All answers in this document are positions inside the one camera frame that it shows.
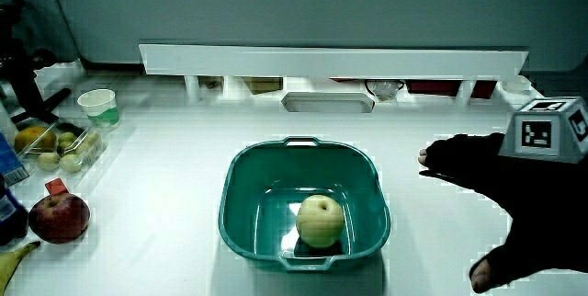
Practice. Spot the blue carton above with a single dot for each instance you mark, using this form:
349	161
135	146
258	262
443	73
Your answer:
9	162

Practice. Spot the dark blue bottle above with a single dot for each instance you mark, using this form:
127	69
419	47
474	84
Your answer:
10	218

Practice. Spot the teal plastic basin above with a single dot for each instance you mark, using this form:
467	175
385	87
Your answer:
257	172

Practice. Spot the narrow grey desk partition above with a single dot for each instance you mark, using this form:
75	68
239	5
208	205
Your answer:
41	20

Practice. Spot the wide grey desk partition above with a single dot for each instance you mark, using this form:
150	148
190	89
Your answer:
298	11

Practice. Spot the orange mango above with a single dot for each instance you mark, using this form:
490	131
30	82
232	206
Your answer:
33	139

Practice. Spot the small white cup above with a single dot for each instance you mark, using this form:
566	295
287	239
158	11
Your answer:
516	85

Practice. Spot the person's right hand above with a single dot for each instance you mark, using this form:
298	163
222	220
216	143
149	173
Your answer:
533	195

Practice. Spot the small red card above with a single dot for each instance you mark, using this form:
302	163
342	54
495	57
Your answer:
56	186

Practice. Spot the clear plastic fruit container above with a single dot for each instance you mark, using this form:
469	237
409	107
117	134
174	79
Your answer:
94	149

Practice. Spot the white desk shelf riser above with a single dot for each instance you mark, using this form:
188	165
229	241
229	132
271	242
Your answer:
321	62

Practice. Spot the yellow-green apple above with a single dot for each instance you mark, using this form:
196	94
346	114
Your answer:
319	222

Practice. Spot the red apple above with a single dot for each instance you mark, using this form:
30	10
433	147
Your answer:
59	219

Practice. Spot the small green fruit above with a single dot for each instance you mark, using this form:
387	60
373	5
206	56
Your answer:
71	163
67	138
47	161
88	143

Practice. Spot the black camera tripod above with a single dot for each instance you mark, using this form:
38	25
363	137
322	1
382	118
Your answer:
23	80

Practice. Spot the brown cardboard box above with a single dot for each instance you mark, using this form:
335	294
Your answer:
263	84

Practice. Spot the clear glass bowl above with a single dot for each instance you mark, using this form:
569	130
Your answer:
385	89

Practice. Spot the yellow banana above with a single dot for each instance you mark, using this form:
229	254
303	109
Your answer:
10	264

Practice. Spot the white and green paper cup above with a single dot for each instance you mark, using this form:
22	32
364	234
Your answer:
97	103

